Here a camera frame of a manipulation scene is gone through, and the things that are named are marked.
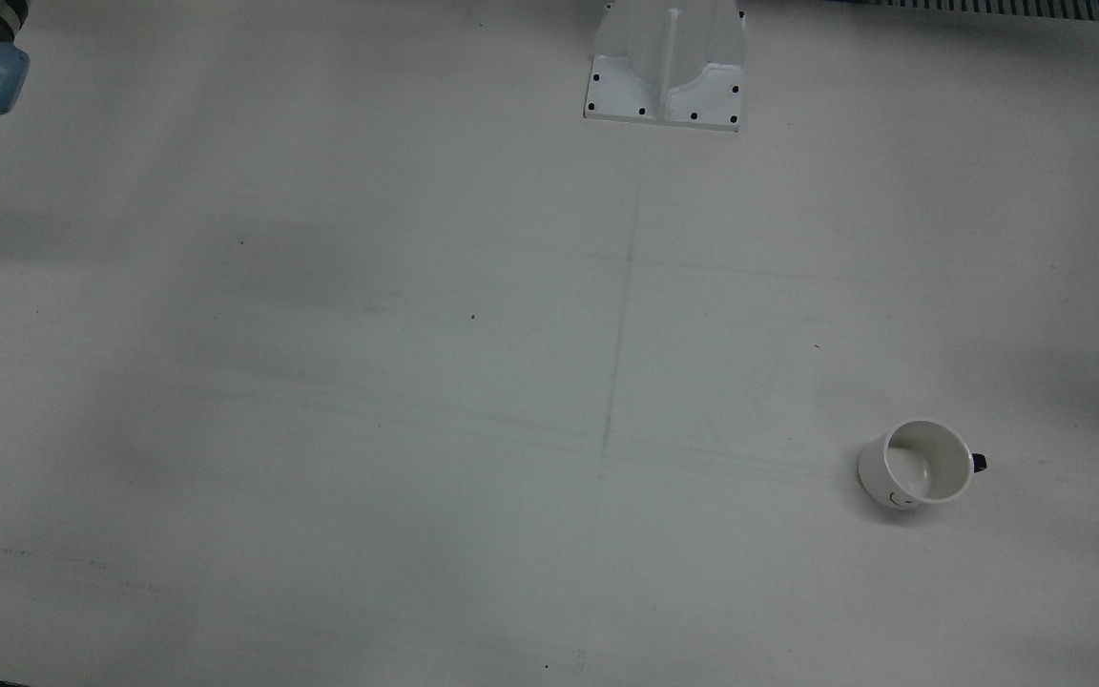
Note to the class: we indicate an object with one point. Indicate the white ceramic cup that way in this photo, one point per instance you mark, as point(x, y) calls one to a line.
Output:
point(922, 468)

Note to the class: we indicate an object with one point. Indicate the dark ribbed vent strip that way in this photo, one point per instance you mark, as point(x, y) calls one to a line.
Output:
point(1017, 8)

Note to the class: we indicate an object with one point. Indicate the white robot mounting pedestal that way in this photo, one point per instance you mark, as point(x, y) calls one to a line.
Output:
point(669, 67)

